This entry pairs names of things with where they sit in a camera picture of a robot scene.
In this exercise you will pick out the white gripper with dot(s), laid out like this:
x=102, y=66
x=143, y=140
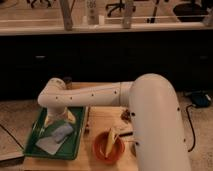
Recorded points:
x=59, y=115

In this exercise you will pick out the blue sponge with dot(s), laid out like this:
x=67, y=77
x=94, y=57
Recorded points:
x=61, y=132

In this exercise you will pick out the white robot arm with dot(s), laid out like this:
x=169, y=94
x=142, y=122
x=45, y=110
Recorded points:
x=155, y=114

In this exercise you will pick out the white cloth in tray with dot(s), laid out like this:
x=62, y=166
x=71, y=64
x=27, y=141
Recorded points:
x=48, y=145

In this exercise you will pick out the green plastic tray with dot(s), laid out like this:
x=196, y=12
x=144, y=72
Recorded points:
x=68, y=147

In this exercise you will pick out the thin brown stick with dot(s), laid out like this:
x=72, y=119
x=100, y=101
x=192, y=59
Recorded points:
x=87, y=122

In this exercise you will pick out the dark cabinet counter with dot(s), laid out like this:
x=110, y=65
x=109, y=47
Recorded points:
x=29, y=57

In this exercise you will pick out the yellow banana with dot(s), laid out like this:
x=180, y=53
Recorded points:
x=112, y=137

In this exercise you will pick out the orange bowl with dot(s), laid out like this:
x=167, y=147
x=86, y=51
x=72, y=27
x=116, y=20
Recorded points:
x=99, y=147

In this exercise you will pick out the pile of brown nuts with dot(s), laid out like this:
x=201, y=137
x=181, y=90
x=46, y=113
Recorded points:
x=125, y=116

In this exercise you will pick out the black marker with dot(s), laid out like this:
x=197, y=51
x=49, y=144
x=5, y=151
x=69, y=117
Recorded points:
x=126, y=134

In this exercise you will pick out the black office chair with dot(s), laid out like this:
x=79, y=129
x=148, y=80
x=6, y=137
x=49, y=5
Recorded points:
x=121, y=5

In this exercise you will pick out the blue-black device on floor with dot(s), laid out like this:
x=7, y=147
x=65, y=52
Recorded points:
x=200, y=99

